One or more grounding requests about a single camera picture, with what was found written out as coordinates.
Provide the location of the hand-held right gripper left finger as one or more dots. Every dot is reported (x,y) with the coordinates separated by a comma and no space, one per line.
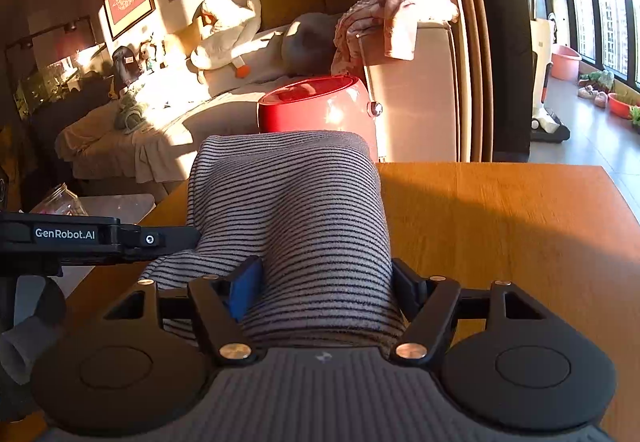
(245,292)

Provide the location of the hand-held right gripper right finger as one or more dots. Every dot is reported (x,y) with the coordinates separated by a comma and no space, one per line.
(425,302)

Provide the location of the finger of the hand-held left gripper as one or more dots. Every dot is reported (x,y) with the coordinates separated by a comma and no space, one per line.
(150,239)

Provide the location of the grey striped garment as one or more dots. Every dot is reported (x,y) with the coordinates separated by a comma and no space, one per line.
(300,222)

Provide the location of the pink clothes pile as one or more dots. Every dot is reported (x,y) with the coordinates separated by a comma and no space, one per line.
(395,17)

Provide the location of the glass jar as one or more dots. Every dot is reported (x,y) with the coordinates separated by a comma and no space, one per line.
(60,204)

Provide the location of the beige sofa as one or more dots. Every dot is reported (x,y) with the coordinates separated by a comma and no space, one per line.
(165,132)

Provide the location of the green cloth bundle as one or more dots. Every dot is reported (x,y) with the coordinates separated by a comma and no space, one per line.
(129,114)

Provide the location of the glass aquarium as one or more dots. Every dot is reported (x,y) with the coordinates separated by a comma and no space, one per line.
(55,72)

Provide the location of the small dolls group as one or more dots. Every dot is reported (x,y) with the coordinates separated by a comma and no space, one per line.
(135,64)

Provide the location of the red round appliance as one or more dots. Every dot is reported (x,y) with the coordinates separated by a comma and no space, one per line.
(320,107)

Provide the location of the white cabinet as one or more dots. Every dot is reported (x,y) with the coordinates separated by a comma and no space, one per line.
(420,102)

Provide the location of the white goose plush toy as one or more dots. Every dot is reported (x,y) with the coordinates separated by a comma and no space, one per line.
(225,37)

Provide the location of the grey cushion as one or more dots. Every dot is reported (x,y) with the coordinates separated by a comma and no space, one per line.
(310,44)

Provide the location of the beige curtain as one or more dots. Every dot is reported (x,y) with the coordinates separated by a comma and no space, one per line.
(465,47)

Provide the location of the white upright floor washer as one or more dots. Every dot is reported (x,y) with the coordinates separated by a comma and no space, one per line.
(542,72)

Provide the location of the pair of shoes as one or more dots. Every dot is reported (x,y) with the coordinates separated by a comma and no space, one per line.
(592,94)

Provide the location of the pink plastic tub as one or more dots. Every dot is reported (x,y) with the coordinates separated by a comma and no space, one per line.
(566,64)

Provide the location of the red plastic basin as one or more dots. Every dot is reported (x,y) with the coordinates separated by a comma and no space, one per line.
(624,106)

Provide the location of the green potted herbs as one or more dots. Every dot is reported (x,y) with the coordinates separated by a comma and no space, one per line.
(636,117)

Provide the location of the green leafy vegetables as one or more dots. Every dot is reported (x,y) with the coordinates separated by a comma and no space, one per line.
(600,79)

